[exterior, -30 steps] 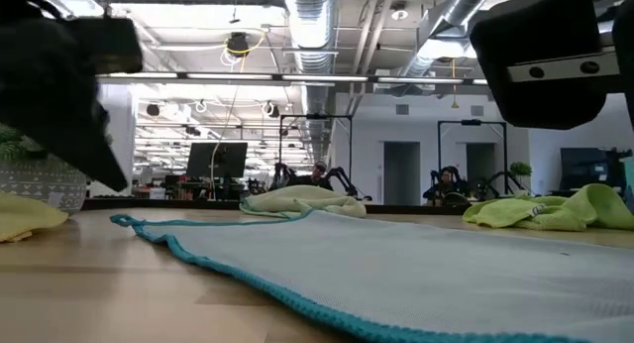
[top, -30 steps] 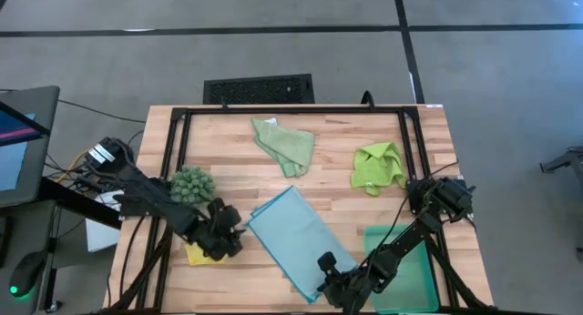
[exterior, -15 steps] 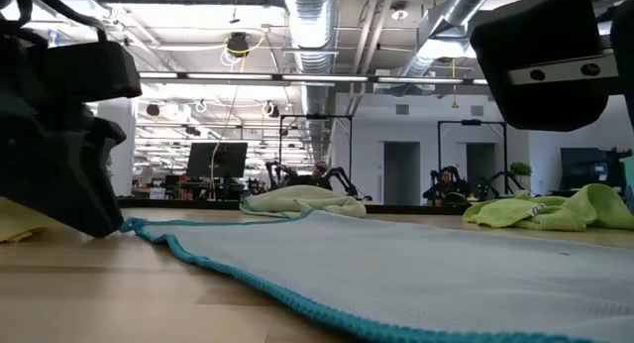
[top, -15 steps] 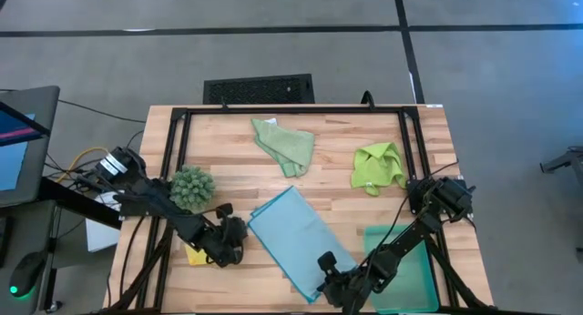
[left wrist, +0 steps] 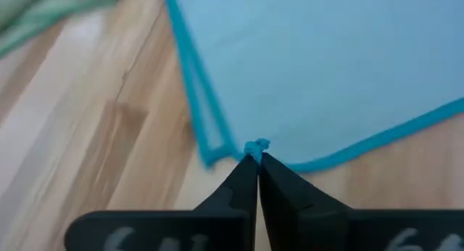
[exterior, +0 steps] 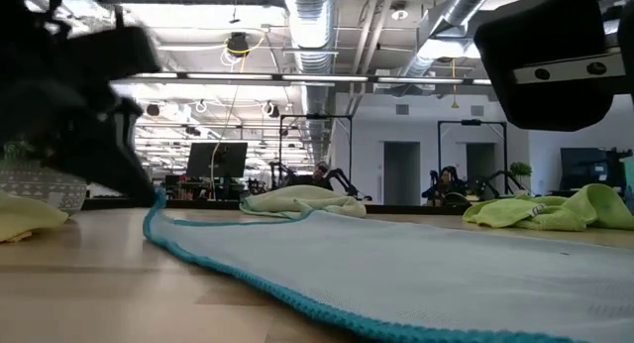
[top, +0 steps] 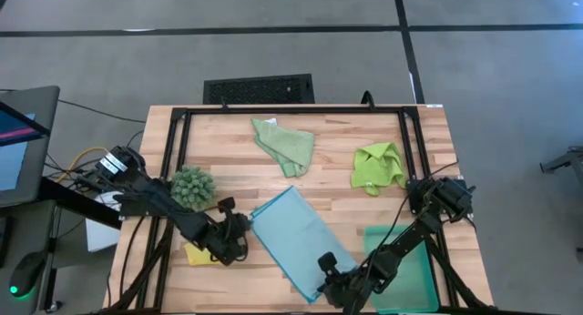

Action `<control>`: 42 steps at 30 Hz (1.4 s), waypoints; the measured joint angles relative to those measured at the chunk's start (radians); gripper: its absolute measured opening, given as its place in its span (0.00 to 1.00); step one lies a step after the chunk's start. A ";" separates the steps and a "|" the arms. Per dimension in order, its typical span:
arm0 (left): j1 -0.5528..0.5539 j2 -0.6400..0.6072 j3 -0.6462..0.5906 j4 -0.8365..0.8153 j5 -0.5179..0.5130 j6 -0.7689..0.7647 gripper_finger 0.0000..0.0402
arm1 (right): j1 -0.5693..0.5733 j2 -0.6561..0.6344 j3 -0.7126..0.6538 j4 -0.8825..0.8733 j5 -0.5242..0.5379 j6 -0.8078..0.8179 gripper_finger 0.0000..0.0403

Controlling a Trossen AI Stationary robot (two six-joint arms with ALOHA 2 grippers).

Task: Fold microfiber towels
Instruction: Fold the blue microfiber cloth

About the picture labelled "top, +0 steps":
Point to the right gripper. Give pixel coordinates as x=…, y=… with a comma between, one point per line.
x=346, y=292

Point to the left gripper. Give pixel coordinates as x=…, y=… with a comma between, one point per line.
x=228, y=244

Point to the blue microfiber towel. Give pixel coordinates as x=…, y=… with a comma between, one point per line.
x=296, y=237

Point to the pale green microfiber towel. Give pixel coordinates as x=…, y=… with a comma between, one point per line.
x=287, y=144

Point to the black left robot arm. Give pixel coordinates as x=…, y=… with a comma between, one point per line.
x=150, y=196

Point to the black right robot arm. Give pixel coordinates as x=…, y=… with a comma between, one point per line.
x=428, y=224

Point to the yellow microfiber towel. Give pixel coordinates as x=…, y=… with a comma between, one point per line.
x=198, y=256

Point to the lime green microfiber towel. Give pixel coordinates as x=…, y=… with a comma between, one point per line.
x=375, y=167

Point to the teal plastic bin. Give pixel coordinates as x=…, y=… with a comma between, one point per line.
x=410, y=287

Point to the succulent plant in patterned pot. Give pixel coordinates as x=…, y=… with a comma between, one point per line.
x=193, y=187

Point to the white box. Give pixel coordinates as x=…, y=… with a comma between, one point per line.
x=100, y=235

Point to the black perforated box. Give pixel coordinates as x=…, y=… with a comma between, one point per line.
x=259, y=89

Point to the black table clamp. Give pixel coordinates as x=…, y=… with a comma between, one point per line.
x=368, y=98

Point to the grey side desk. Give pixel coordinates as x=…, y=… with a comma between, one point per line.
x=27, y=228

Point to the black computer mouse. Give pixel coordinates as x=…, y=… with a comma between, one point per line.
x=25, y=274

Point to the computer monitor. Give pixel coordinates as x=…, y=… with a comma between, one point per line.
x=13, y=165

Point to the grey chair base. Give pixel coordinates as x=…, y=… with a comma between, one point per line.
x=565, y=159

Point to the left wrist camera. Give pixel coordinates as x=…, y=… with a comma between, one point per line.
x=226, y=205

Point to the black metal table frame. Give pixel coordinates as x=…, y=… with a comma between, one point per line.
x=291, y=110

